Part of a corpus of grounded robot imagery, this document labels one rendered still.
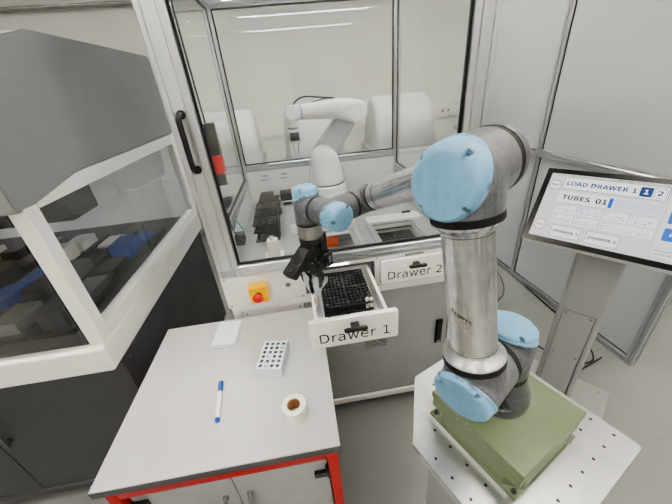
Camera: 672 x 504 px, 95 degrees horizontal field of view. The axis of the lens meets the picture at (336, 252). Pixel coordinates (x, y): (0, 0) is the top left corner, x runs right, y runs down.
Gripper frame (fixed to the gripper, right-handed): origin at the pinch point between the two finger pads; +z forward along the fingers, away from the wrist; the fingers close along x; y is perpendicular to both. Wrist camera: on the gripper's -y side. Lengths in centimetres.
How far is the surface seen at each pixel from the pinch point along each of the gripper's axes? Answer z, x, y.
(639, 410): 98, -116, 102
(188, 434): 22, 11, -46
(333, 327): 8.3, -8.9, -2.5
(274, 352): 19.2, 8.9, -13.8
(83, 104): -59, 81, -15
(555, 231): -2, -60, 77
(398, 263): 7.4, -10.7, 40.6
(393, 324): 11.1, -23.2, 11.1
